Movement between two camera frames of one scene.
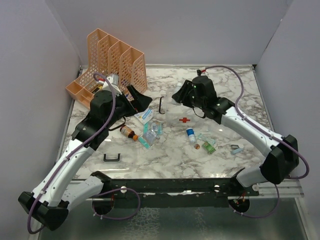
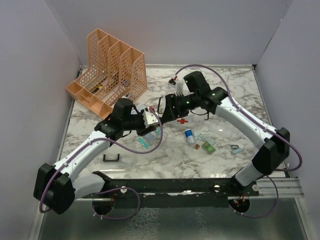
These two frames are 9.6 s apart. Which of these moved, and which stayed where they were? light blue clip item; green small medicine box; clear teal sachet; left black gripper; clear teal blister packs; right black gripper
Moved: right black gripper; left black gripper
Stayed: clear teal sachet; clear teal blister packs; green small medicine box; light blue clip item
